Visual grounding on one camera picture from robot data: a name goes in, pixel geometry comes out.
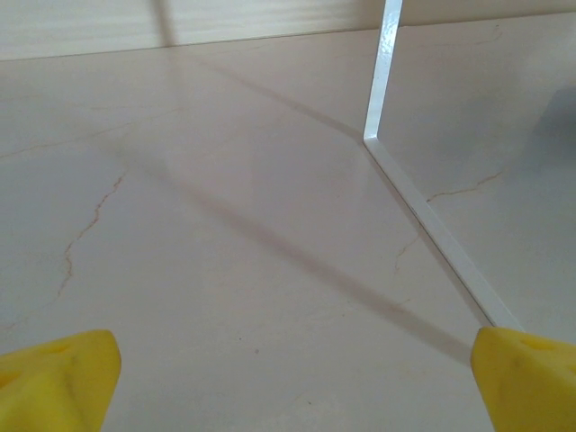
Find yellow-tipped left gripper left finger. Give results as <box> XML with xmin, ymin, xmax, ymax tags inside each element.
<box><xmin>0</xmin><ymin>328</ymin><xmax>123</xmax><ymax>432</ymax></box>

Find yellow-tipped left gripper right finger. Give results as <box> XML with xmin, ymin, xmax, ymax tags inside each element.
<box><xmin>469</xmin><ymin>325</ymin><xmax>576</xmax><ymax>432</ymax></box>

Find wooden shelf white frame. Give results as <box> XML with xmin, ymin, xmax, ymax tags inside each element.
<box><xmin>360</xmin><ymin>0</ymin><xmax>526</xmax><ymax>337</ymax></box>

